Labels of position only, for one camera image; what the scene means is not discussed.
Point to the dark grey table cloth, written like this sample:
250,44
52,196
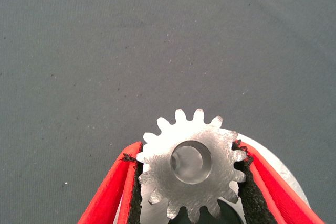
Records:
105,51

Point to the round metal plate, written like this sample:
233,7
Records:
283,166

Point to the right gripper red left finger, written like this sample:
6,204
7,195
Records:
113,195

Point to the small steel gear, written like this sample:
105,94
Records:
162,171

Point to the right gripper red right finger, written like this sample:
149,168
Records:
273,197

